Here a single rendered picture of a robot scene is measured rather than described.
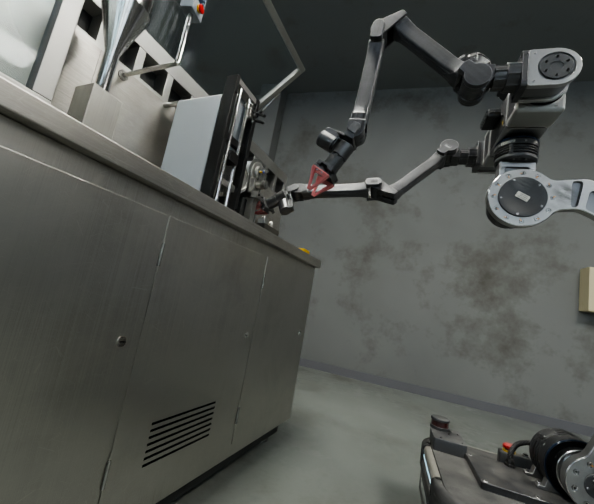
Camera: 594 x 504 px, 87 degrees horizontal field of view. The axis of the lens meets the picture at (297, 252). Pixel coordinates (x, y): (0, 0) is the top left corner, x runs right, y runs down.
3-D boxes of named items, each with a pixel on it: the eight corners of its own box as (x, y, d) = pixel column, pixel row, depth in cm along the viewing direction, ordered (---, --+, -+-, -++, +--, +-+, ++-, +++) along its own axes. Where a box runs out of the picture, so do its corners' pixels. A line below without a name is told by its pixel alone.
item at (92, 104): (62, 166, 80) (120, -19, 89) (32, 167, 86) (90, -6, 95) (112, 188, 92) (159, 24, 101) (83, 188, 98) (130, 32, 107)
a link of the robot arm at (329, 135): (362, 124, 101) (364, 138, 109) (335, 108, 105) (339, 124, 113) (339, 153, 101) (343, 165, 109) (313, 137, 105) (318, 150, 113)
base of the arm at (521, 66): (527, 84, 89) (529, 48, 91) (495, 85, 92) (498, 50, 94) (515, 104, 97) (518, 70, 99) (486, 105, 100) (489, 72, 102)
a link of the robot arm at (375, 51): (388, 17, 106) (388, 44, 116) (371, 18, 107) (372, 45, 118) (362, 133, 100) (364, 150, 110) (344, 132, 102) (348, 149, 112)
